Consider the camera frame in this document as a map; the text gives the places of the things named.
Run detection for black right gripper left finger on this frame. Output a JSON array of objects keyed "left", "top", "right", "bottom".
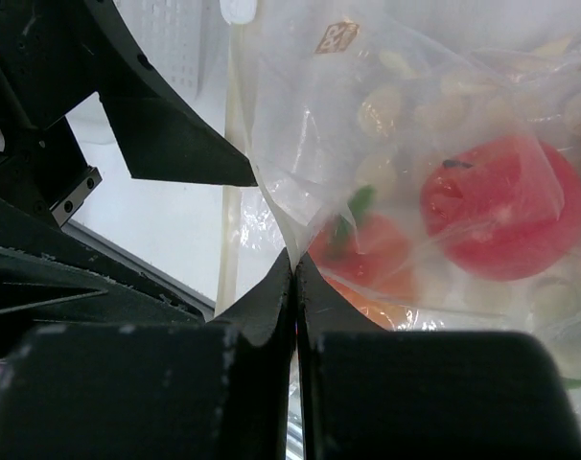
[{"left": 0, "top": 252, "right": 291, "bottom": 459}]

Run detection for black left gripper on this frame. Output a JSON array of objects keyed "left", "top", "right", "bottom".
[{"left": 0, "top": 1, "right": 256, "bottom": 228}]

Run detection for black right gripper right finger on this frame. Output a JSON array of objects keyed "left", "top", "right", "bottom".
[{"left": 294, "top": 257, "right": 581, "bottom": 459}]

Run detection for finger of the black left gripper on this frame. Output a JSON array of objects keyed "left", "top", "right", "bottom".
[{"left": 0, "top": 199, "right": 205, "bottom": 357}]

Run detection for orange toy peach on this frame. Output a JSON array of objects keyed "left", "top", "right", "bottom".
[{"left": 308, "top": 214, "right": 417, "bottom": 330}]

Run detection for red toy apple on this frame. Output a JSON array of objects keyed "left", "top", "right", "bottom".
[{"left": 419, "top": 135, "right": 581, "bottom": 281}]

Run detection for clear zip top bag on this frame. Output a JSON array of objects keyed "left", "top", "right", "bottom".
[{"left": 216, "top": 0, "right": 581, "bottom": 432}]

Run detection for white perforated plastic basket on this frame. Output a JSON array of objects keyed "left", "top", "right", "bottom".
[{"left": 112, "top": 0, "right": 234, "bottom": 104}]

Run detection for aluminium rail frame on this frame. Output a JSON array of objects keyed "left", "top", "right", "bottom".
[{"left": 59, "top": 220, "right": 218, "bottom": 312}]

